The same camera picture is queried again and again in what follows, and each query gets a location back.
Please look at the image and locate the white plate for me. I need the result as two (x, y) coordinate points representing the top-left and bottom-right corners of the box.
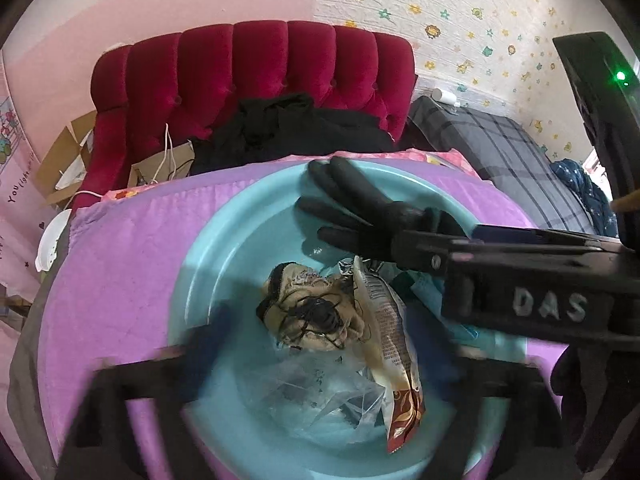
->
(36, 207), (73, 273)

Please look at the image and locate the blue face mask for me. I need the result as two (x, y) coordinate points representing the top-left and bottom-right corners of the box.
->
(407, 272), (448, 311)

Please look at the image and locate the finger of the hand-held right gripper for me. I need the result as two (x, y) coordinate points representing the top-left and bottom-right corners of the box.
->
(470, 225), (626, 253)
(390, 230), (640, 346)

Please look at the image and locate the grey plaid bed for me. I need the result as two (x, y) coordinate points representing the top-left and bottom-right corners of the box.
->
(407, 95), (621, 241)

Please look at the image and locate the blue starred cloth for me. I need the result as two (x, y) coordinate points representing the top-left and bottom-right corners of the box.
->
(550, 158), (621, 238)

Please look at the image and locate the black clothing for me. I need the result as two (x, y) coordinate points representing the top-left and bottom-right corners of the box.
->
(190, 92), (396, 176)

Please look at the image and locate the white bottle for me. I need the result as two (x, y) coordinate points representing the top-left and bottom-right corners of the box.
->
(432, 87), (463, 108)

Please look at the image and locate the brown and white snack packet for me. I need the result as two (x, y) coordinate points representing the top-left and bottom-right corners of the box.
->
(350, 255), (426, 456)

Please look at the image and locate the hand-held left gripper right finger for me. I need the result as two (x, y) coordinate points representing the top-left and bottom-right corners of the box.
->
(440, 345), (581, 480)

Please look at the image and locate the brown paper bag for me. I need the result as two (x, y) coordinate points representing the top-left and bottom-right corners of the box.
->
(127, 122), (196, 191)

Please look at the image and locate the pink cartoon curtain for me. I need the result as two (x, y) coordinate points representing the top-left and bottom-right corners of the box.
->
(0, 52), (51, 311)

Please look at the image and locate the clear plastic bag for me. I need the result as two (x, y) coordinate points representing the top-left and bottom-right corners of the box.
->
(265, 350), (388, 441)

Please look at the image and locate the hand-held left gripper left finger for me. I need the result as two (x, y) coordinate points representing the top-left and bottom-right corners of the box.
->
(55, 302), (241, 480)

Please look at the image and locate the black rubber glove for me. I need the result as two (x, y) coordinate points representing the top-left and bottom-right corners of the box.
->
(295, 156), (466, 263)

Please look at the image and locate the red velvet tufted sofa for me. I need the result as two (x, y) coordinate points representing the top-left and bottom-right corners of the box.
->
(70, 20), (420, 211)

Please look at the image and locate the purple quilted table cover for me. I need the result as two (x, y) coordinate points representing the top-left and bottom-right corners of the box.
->
(37, 152), (566, 480)

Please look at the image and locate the black hair tie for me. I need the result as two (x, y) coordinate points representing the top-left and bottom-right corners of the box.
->
(280, 295), (351, 351)

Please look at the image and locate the teal plastic basin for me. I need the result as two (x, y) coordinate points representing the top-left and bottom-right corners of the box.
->
(167, 160), (531, 480)

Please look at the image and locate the cardboard box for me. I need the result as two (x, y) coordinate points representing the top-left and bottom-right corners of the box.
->
(37, 110), (98, 208)

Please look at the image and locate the beige sock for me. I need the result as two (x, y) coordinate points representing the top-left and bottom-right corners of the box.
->
(256, 261), (368, 351)

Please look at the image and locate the grey underlay cloth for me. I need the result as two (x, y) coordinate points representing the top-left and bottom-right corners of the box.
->
(7, 260), (58, 480)

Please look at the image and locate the dark cloth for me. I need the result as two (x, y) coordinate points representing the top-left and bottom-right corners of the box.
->
(552, 345), (640, 476)

